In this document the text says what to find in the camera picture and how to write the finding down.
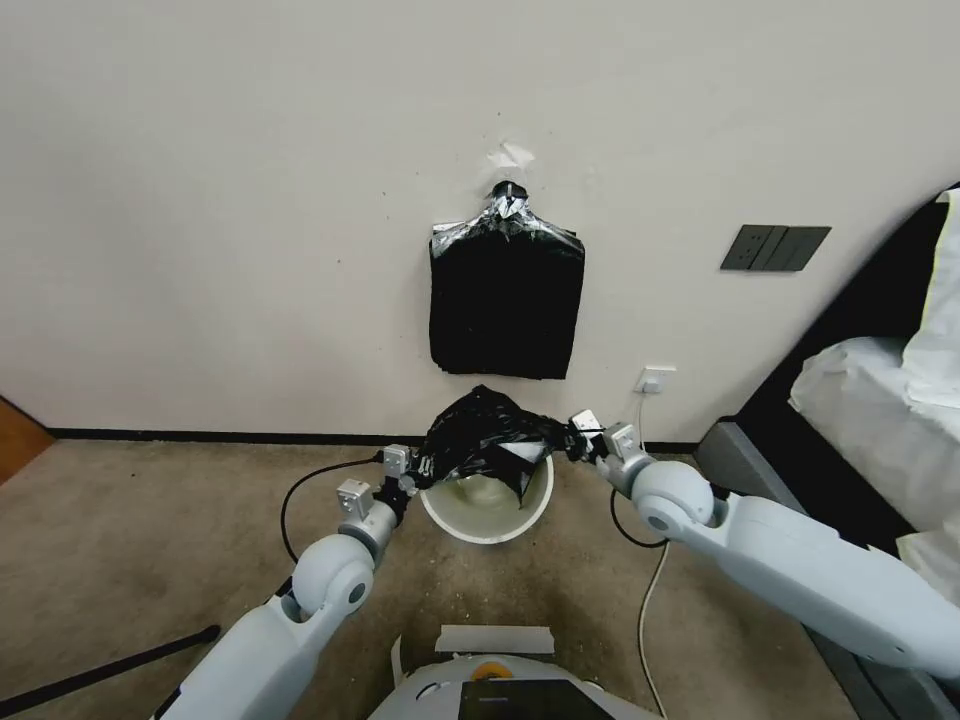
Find dark bed frame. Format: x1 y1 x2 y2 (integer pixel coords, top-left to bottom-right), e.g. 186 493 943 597
692 187 960 720

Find brown wooden panel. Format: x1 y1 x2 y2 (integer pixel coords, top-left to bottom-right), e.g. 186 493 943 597
0 394 56 490

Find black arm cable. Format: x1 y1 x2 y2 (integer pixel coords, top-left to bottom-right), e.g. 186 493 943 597
610 485 670 548
280 452 388 565

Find white power cable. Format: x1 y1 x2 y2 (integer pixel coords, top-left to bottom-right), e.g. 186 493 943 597
634 388 671 718

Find black baseboard strip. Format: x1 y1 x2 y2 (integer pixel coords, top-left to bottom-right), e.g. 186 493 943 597
44 426 710 445

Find white round trash bin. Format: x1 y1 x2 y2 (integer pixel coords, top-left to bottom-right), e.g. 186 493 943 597
418 440 556 544

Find white robot front shell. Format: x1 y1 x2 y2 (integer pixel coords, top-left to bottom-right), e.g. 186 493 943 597
370 650 666 720

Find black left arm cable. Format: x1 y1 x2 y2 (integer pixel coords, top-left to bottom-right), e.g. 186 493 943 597
280 452 388 565

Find black pole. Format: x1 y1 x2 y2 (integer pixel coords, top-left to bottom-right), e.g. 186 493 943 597
0 625 221 718

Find dark grey switch panel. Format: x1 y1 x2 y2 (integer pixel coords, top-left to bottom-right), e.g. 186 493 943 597
720 224 833 274

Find wide white floor tape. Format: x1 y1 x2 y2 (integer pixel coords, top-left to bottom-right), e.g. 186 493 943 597
436 623 557 656

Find hanging stack black trash bags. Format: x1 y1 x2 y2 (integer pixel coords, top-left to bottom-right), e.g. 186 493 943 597
427 179 587 383

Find white plastic-covered bedding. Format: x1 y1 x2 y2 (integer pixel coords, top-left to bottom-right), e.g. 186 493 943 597
787 187 960 601

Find torn white wall tape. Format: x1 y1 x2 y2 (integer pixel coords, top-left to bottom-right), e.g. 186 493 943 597
486 137 536 171

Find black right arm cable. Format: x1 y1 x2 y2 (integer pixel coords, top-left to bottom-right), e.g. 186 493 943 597
610 485 670 548

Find black plastic trash bag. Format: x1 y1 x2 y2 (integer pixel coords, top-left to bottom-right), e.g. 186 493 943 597
416 384 575 505

